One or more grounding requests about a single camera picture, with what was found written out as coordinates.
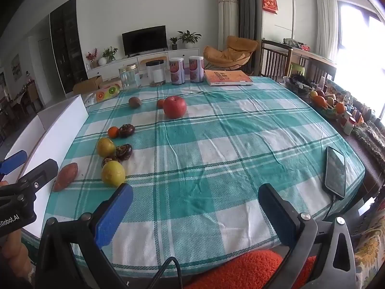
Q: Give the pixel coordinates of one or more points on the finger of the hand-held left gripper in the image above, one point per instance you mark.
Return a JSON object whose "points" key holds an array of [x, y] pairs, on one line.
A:
{"points": [[12, 162], [42, 172]]}

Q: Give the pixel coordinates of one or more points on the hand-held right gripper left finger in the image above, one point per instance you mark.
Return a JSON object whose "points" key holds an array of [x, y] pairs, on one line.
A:
{"points": [[112, 213]]}

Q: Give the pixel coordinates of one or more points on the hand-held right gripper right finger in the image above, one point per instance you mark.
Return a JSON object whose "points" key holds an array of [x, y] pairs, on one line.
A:
{"points": [[276, 213]]}

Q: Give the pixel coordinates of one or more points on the reddish sweet potato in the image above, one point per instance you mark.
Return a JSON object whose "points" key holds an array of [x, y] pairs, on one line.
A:
{"points": [[65, 177]]}

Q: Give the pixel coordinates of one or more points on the bright orange tangerine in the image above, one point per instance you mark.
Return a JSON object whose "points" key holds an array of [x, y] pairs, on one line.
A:
{"points": [[113, 132]]}

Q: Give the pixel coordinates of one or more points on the person's left hand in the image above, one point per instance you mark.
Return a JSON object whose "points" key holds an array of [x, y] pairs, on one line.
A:
{"points": [[13, 251]]}

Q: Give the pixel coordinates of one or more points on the white foam board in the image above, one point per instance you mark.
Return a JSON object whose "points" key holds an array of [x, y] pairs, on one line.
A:
{"points": [[51, 138]]}

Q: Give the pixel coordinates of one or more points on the large yellow pear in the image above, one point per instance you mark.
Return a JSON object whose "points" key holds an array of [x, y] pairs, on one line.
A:
{"points": [[113, 173]]}

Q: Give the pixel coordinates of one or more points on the orange fuzzy cushion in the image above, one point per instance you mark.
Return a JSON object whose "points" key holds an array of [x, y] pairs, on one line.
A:
{"points": [[249, 269]]}

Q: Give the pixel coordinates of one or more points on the small yellow pear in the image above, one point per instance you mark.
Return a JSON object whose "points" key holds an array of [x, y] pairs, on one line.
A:
{"points": [[105, 147]]}

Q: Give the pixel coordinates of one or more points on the black smartphone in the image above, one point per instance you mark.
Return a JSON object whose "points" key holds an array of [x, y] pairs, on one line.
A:
{"points": [[335, 171]]}

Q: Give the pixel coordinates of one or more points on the teal plaid tablecloth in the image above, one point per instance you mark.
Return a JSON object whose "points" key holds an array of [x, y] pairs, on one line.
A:
{"points": [[210, 156]]}

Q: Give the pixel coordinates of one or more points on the brown cardboard box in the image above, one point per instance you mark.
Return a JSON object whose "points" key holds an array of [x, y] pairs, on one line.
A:
{"points": [[87, 85]]}

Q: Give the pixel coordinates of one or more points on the floral patterned cloth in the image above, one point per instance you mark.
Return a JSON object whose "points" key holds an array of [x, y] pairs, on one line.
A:
{"points": [[371, 240]]}

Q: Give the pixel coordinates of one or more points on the fruit print tissue box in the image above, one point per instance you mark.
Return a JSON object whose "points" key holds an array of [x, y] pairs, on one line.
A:
{"points": [[107, 92]]}

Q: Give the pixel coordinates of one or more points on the brown round fruit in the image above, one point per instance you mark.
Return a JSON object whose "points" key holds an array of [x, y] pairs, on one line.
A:
{"points": [[134, 102]]}

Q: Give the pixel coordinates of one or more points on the small dark tangerine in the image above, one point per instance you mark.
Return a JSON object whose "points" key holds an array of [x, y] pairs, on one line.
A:
{"points": [[159, 103]]}

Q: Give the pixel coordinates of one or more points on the fruit bowl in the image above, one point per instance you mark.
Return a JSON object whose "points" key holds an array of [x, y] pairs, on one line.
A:
{"points": [[326, 104]]}

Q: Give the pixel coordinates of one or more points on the red apple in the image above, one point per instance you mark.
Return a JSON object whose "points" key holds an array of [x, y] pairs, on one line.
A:
{"points": [[174, 107]]}

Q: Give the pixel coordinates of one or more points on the white television cabinet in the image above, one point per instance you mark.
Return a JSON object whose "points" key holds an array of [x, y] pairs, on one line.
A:
{"points": [[108, 67]]}

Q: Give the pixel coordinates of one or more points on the red flowers in vase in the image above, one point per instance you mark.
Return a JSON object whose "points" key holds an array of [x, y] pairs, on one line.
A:
{"points": [[92, 57]]}

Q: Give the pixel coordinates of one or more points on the dark tall bookcase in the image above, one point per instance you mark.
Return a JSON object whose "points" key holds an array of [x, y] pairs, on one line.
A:
{"points": [[66, 48]]}

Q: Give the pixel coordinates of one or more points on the gold lid glass jar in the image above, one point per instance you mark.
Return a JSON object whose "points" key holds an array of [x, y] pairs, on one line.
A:
{"points": [[129, 76]]}

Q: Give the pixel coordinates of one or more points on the black storage basket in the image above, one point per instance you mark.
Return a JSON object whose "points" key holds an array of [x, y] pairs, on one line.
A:
{"points": [[297, 83]]}

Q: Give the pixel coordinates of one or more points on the plant in white vase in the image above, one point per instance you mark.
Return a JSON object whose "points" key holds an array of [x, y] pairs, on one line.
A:
{"points": [[109, 54]]}

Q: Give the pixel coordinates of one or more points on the orange book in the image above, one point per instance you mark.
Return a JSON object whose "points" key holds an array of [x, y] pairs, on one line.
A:
{"points": [[228, 77]]}

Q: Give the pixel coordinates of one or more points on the black lid clear jar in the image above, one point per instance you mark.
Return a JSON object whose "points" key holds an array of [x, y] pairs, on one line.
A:
{"points": [[155, 72]]}

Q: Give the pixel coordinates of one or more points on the green plastic chair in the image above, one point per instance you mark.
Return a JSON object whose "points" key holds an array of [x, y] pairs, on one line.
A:
{"points": [[297, 67]]}

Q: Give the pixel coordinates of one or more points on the dark wooden chair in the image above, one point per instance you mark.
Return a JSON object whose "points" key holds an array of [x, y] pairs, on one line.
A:
{"points": [[320, 66], [272, 57]]}

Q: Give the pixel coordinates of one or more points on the left white orange can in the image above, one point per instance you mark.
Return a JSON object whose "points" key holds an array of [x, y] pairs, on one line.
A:
{"points": [[177, 71]]}

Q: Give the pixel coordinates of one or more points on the pink tin can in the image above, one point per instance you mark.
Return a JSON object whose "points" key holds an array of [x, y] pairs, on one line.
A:
{"points": [[195, 69]]}

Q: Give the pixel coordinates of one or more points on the black flat television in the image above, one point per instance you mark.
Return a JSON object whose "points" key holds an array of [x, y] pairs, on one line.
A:
{"points": [[144, 39]]}

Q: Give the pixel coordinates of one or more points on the orange lounge chair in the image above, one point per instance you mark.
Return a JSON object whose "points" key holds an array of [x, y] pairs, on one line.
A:
{"points": [[231, 51]]}

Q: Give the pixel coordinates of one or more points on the small dark potted plant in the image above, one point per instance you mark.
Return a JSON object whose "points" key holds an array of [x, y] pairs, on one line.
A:
{"points": [[173, 42]]}

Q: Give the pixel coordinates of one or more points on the large green potted plant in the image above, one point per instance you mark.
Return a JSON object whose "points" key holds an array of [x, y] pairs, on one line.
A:
{"points": [[189, 37]]}

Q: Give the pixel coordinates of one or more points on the white sheer curtain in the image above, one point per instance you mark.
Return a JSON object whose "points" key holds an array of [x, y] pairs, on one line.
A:
{"points": [[326, 24]]}

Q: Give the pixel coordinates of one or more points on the window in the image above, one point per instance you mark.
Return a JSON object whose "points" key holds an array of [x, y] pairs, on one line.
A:
{"points": [[361, 33]]}

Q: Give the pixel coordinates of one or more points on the covered standing air conditioner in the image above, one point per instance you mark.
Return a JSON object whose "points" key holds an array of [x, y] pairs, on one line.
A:
{"points": [[228, 18]]}

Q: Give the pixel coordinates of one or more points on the grey curtain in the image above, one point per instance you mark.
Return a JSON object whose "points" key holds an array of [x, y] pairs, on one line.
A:
{"points": [[248, 9]]}

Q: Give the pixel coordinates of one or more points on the framed wall picture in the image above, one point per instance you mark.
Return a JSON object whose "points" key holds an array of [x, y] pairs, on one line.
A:
{"points": [[15, 67]]}

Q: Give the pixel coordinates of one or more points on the red wall hanging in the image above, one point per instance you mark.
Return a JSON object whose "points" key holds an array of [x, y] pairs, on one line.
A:
{"points": [[269, 1]]}

